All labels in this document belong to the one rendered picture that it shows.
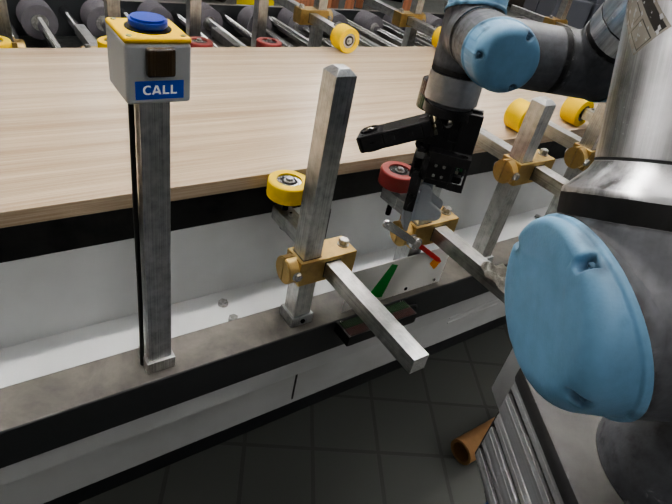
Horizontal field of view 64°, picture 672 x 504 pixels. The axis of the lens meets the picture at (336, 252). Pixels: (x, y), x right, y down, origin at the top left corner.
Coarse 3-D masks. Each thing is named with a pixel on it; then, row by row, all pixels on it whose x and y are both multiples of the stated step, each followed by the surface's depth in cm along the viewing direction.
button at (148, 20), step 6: (132, 12) 56; (138, 12) 57; (144, 12) 57; (150, 12) 57; (132, 18) 55; (138, 18) 55; (144, 18) 55; (150, 18) 56; (156, 18) 56; (162, 18) 56; (132, 24) 55; (138, 24) 55; (144, 24) 55; (150, 24) 55; (156, 24) 55; (162, 24) 56; (144, 30) 55; (150, 30) 55; (156, 30) 56; (162, 30) 56
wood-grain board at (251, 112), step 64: (0, 64) 120; (64, 64) 126; (192, 64) 141; (256, 64) 150; (320, 64) 160; (384, 64) 172; (0, 128) 98; (64, 128) 102; (128, 128) 106; (192, 128) 111; (256, 128) 117; (576, 128) 155; (0, 192) 82; (64, 192) 85; (128, 192) 88; (192, 192) 95
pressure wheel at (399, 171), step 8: (384, 168) 111; (392, 168) 112; (400, 168) 111; (408, 168) 113; (384, 176) 110; (392, 176) 109; (400, 176) 109; (408, 176) 110; (384, 184) 111; (392, 184) 109; (400, 184) 109; (408, 184) 110; (400, 192) 110
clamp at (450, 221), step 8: (400, 216) 104; (448, 216) 107; (456, 216) 107; (400, 224) 102; (424, 224) 103; (432, 224) 103; (440, 224) 105; (448, 224) 106; (456, 224) 108; (408, 232) 101; (416, 232) 102; (424, 232) 103; (432, 232) 105; (392, 240) 105; (400, 240) 103; (424, 240) 105
